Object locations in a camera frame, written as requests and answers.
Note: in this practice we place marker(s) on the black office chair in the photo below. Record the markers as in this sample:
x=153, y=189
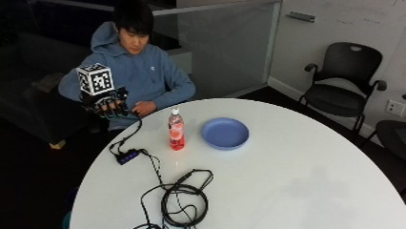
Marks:
x=342, y=86
x=391, y=135

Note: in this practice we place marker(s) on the the person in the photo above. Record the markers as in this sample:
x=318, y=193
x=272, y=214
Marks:
x=139, y=71

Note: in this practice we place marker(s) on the white wall outlet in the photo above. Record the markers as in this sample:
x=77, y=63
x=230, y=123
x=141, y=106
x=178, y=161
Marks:
x=395, y=108

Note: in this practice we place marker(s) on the glass partition panel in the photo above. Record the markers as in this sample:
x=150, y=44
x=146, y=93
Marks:
x=219, y=47

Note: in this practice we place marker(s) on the small black hub box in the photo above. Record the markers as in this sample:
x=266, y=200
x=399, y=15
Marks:
x=127, y=156

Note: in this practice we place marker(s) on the blue plate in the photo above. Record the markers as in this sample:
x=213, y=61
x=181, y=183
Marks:
x=223, y=133

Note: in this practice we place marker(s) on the red drink bottle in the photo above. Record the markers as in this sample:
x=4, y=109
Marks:
x=175, y=130

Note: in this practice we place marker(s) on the dark sofa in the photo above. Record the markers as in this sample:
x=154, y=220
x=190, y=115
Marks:
x=37, y=89

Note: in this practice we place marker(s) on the white marker cube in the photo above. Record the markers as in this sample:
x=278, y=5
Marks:
x=94, y=79

